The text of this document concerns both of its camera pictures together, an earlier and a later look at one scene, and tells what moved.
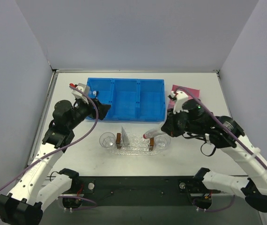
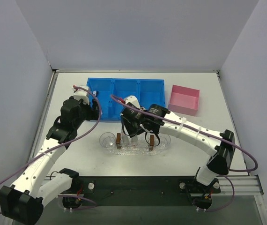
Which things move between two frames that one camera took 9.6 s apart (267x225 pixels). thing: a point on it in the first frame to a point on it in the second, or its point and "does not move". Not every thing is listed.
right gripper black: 171,126 to 127,126
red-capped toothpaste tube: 153,132 to 134,139
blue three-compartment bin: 130,100 does not move
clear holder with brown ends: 148,143 does not move
